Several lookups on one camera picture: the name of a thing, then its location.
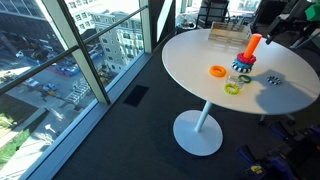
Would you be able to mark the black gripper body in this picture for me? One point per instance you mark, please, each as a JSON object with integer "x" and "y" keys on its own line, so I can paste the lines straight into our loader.
{"x": 295, "y": 24}

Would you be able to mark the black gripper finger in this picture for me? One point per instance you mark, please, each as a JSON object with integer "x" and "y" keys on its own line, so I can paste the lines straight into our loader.
{"x": 274, "y": 35}

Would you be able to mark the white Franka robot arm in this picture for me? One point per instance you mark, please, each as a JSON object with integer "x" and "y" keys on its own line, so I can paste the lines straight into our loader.
{"x": 308, "y": 38}

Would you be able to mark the light wooden tray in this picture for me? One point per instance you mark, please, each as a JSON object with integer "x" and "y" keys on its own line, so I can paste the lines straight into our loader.
{"x": 230, "y": 31}

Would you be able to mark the black mesh chair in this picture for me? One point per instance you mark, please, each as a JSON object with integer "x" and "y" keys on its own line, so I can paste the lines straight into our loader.
{"x": 213, "y": 11}

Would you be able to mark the black cart with tools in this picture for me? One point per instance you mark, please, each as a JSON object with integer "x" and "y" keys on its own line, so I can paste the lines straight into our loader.
{"x": 280, "y": 160}

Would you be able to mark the black floor vent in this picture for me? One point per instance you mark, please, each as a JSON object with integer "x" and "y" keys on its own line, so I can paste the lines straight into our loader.
{"x": 136, "y": 95}

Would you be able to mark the white table pedestal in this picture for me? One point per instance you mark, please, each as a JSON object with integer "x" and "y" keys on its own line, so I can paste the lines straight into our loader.
{"x": 198, "y": 133}

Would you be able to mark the dark window frame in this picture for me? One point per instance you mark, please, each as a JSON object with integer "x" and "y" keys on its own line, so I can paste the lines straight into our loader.
{"x": 85, "y": 66}

